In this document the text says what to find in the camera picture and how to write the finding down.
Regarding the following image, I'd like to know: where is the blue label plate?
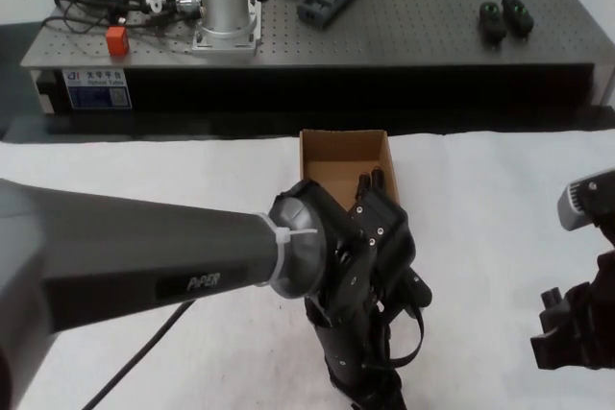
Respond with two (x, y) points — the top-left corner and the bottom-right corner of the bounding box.
(62, 68), (132, 109)

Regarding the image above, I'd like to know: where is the white cable tie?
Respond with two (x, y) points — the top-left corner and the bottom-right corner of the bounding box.
(256, 212), (319, 297)

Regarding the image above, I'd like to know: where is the black cable under arm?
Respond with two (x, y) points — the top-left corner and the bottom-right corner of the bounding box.
(90, 301), (196, 410)

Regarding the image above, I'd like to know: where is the black device with green light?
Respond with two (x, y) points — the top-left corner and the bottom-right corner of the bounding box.
(500, 0), (535, 38)
(479, 0), (507, 45)

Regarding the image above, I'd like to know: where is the small orange box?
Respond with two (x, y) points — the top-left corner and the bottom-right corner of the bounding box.
(106, 25), (131, 58)

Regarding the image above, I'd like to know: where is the black cable bundle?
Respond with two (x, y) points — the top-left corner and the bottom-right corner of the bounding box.
(40, 0), (148, 39)

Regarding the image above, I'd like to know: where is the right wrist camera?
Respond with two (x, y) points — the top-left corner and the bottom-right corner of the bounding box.
(555, 168), (615, 233)

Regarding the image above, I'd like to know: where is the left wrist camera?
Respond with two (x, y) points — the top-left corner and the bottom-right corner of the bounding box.
(349, 187), (418, 287)

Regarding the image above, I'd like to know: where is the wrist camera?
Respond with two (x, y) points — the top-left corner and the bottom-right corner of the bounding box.
(555, 168), (615, 233)
(349, 187), (418, 287)

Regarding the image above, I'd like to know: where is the silver-white machine column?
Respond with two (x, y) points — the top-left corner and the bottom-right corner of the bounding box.
(190, 0), (263, 54)

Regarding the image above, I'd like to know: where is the brown cardboard box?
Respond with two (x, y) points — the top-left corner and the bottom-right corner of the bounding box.
(298, 128), (404, 213)

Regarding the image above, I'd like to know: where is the metal bench with holes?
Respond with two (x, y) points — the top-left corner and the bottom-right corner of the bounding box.
(18, 0), (615, 138)

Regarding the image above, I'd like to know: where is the black camera cable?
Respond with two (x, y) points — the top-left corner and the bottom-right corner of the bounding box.
(379, 270), (434, 373)

